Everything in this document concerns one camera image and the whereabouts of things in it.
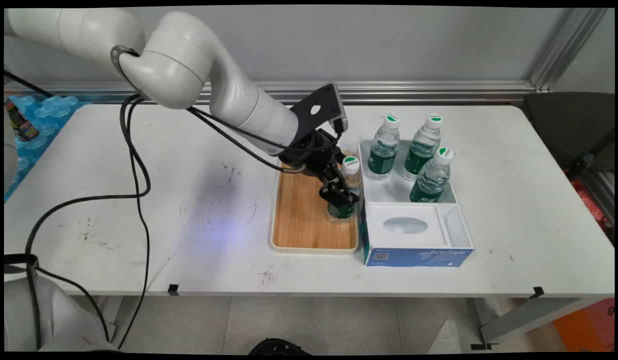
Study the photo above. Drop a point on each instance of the dark printed can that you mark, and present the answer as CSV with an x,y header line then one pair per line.
x,y
21,125

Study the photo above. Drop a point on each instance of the white blue cardboard box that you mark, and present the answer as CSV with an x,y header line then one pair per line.
x,y
413,245

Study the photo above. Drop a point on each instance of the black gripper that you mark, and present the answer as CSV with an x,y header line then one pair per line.
x,y
311,152

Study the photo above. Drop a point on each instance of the black round object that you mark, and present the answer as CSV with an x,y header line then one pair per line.
x,y
279,347

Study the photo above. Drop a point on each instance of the aluminium rail along wall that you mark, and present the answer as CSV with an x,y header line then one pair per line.
x,y
413,91

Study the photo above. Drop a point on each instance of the wooden tray cream rim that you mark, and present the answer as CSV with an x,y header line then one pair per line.
x,y
301,220

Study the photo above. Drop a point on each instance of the blue plastic bottle pack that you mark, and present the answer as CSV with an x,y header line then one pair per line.
x,y
54,112

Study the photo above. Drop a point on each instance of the orange box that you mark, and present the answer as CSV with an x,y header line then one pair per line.
x,y
586,327

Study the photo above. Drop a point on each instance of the white table leg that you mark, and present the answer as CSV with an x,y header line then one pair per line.
x,y
528,317

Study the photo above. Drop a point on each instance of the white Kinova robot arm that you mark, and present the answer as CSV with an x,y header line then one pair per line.
x,y
179,60

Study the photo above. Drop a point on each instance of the red packaging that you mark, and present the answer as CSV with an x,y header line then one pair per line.
x,y
588,202

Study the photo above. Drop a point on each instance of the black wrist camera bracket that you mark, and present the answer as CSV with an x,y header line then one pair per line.
x,y
316,107

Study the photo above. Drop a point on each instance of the black tape piece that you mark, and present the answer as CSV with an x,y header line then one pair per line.
x,y
538,292
173,289

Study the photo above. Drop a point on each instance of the aluminium frame post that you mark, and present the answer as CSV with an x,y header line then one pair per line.
x,y
563,50

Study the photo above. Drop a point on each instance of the water bottle green label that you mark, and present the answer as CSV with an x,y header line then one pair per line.
x,y
349,165
421,152
431,182
383,155

